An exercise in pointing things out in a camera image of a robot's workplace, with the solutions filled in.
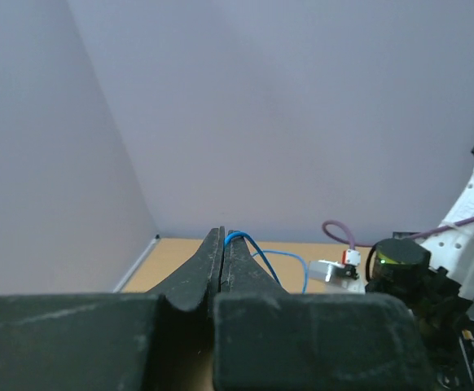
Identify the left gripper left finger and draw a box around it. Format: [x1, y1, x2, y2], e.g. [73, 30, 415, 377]
[0, 228, 225, 390]

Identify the blue wire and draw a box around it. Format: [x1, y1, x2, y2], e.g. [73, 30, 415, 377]
[223, 230, 309, 295]

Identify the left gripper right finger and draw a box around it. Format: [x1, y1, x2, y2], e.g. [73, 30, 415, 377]
[211, 230, 436, 391]

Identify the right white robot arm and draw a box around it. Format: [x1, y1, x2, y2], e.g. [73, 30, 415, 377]
[366, 147, 474, 390]

